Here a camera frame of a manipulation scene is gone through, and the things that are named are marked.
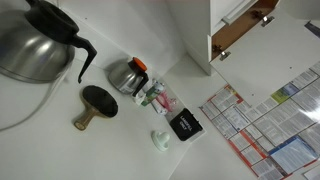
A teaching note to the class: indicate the white cabinet door with sign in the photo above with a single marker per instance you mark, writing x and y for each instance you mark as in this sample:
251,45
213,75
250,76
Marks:
266,60

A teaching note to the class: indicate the metal cabinet hinge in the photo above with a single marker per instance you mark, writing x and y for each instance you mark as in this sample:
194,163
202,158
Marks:
265,19
224,54

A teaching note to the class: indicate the green and white packet box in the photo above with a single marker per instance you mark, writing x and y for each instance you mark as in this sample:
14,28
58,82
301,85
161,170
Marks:
151,95

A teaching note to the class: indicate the pink sugar packets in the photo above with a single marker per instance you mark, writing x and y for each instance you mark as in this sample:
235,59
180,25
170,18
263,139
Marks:
165,101

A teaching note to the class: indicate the small white cup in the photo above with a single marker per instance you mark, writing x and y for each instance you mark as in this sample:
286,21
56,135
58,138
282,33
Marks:
139,98

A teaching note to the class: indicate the steel coffee pot orange lid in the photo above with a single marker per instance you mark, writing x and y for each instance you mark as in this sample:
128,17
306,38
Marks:
123,78

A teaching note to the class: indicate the black landfill bin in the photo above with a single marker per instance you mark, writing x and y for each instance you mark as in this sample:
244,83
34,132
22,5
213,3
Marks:
185,125

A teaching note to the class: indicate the mint green round object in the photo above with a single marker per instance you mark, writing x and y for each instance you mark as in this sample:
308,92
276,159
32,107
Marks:
161,140

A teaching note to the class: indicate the black metal ladle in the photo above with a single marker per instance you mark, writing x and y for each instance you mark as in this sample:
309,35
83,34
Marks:
30,53

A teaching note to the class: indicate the white paper sheet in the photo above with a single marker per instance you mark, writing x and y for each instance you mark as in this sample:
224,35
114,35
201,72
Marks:
311,173

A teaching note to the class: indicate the white wall cabinet carcass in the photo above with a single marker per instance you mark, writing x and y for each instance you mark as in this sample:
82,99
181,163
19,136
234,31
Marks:
196,33

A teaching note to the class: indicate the large printed wall poster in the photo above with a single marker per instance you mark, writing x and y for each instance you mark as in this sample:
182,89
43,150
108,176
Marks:
240,123

